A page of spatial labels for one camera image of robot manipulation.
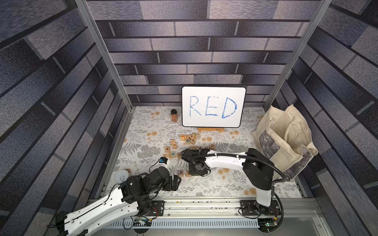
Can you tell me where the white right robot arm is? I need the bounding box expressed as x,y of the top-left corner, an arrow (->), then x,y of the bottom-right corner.
181,148 -> 277,215

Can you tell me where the white round disc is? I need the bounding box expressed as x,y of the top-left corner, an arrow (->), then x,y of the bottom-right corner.
115,170 -> 129,184

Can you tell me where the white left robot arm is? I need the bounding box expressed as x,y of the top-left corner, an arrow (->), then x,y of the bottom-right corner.
50,166 -> 181,236

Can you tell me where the amber spice jar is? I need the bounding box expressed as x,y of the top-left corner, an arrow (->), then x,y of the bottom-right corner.
171,109 -> 178,122

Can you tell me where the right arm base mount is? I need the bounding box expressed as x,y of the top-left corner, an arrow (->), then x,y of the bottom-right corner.
240,200 -> 282,216

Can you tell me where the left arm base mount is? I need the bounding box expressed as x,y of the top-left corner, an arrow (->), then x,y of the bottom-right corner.
136,200 -> 165,217

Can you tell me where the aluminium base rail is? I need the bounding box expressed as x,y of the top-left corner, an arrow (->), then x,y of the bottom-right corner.
100,198 -> 328,235

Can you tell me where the purple R letter block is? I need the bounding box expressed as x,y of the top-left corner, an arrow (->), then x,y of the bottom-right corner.
179,170 -> 185,178

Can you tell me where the whiteboard with RED writing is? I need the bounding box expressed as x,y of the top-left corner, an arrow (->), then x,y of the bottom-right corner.
181,86 -> 247,128

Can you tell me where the cream canvas tote bag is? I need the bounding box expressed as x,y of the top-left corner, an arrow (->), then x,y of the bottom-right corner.
252,105 -> 319,181

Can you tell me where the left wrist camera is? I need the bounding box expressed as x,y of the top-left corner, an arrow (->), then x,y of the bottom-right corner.
157,157 -> 169,169

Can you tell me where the floral patterned table mat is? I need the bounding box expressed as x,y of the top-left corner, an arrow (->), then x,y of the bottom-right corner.
104,106 -> 302,198

